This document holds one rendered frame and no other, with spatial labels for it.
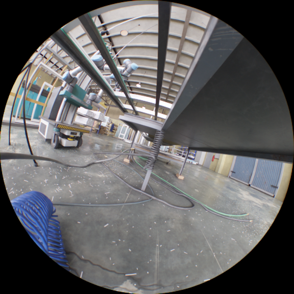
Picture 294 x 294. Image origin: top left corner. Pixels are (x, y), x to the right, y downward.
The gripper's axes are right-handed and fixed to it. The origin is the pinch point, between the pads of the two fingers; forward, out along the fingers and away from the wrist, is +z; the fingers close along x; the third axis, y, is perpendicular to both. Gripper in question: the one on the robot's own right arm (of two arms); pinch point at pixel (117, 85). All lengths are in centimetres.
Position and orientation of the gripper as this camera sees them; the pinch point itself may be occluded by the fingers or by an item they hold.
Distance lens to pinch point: 108.6
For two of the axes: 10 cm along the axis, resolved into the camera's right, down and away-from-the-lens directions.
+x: -3.8, -9.3, 0.0
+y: 5.9, -2.5, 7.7
